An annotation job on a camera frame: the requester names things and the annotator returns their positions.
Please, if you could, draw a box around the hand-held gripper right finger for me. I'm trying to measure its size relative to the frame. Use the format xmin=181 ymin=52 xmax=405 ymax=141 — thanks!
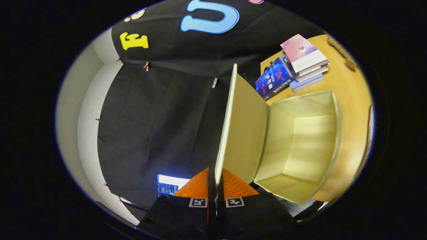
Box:
xmin=218 ymin=168 xmax=298 ymax=240

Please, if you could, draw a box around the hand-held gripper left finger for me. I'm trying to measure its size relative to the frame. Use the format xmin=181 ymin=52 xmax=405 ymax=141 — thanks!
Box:
xmin=137 ymin=167 xmax=217 ymax=240

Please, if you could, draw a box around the beige fabric storage box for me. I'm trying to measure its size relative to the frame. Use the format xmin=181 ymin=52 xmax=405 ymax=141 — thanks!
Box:
xmin=215 ymin=63 xmax=344 ymax=205

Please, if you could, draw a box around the lit computer screen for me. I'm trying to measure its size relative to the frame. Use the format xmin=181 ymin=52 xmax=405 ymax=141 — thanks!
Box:
xmin=156 ymin=173 xmax=191 ymax=199

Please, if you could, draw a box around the blue cover book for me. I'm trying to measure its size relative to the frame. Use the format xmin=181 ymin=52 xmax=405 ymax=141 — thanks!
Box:
xmin=255 ymin=57 xmax=296 ymax=101

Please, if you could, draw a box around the pale blue book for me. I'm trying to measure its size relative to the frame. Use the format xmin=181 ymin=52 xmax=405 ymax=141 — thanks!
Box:
xmin=289 ymin=74 xmax=325 ymax=92

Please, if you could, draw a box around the white book grey spine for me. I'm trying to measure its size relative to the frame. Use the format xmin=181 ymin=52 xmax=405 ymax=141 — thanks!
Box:
xmin=295 ymin=65 xmax=329 ymax=82

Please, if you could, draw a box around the pink cover book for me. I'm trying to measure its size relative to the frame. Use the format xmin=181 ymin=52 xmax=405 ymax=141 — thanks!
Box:
xmin=280 ymin=34 xmax=329 ymax=74

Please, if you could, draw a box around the brown plush toy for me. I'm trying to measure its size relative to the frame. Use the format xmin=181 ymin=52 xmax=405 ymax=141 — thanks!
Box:
xmin=326 ymin=35 xmax=358 ymax=72

